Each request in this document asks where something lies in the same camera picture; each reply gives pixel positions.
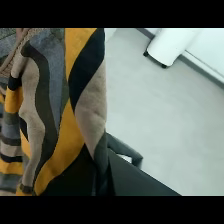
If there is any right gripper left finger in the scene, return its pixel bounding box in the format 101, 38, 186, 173
42, 145, 100, 197

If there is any white cabinet on castors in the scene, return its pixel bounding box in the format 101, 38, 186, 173
143, 28, 204, 70

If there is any yellow grey black striped sweater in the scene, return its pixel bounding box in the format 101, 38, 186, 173
0, 28, 110, 197

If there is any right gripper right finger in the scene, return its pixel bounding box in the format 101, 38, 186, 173
105, 148, 181, 197

